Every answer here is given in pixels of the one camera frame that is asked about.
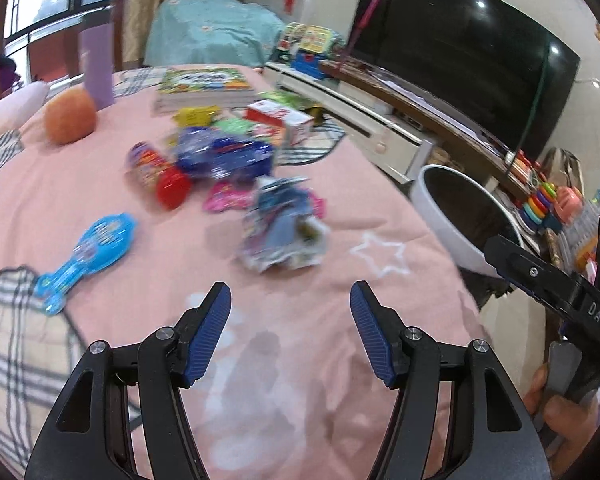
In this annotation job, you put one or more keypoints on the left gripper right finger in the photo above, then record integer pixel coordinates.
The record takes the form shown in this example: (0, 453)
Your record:
(490, 434)

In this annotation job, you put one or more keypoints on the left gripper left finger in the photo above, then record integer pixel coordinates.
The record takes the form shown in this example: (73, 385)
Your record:
(87, 434)

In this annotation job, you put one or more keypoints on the blue bone-shaped snack wrapper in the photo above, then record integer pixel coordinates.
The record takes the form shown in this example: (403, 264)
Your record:
(103, 244)

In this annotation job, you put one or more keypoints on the red capped candy tube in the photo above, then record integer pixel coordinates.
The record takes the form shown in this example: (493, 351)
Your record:
(156, 175)

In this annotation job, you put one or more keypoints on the pink snack pouch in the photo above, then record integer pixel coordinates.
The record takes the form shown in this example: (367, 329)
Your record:
(225, 196)

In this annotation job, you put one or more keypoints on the white blue wrapper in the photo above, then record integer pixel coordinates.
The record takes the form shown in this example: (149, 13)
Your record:
(284, 226)

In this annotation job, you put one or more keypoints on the blue plastic snack bag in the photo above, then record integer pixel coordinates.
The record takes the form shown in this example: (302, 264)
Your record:
(207, 153)

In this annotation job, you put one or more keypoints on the yellow wrapper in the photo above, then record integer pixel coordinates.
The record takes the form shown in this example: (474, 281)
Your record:
(196, 117)

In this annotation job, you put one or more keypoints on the red white small carton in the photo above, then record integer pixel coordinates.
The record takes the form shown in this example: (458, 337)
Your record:
(297, 125)

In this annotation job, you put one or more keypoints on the white round trash bin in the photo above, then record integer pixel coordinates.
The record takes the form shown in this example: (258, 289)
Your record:
(462, 214)

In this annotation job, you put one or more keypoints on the person's right hand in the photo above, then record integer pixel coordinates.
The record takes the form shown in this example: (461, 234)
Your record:
(575, 423)

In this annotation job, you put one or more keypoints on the pink quilted table cover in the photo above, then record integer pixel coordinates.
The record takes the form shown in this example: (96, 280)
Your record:
(289, 392)

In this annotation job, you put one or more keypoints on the black flat television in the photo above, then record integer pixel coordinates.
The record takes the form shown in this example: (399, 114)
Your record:
(499, 68)

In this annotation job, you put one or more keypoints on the white tv cabinet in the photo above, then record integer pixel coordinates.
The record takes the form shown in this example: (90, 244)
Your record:
(394, 146)

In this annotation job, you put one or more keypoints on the orange apple fruit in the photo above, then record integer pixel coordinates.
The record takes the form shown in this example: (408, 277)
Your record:
(70, 116)

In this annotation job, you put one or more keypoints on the green foil wrapper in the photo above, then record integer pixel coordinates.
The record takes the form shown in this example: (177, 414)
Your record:
(293, 100)

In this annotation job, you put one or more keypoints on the stack of children's books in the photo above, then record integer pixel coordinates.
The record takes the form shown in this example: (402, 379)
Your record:
(223, 87)

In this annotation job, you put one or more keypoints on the pink stick toy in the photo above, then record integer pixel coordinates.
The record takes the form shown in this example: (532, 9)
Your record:
(362, 23)

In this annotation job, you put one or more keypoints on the colourful toy cash register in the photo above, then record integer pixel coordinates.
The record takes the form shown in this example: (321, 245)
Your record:
(303, 47)

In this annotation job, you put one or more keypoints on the purple thermos bottle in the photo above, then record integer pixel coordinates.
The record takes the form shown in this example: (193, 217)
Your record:
(97, 63)

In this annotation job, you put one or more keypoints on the teal cloth covered furniture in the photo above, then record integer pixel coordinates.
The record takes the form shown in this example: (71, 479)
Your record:
(212, 32)

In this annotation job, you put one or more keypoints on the rainbow stacking ring toy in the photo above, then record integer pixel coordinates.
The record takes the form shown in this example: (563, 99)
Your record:
(537, 214)

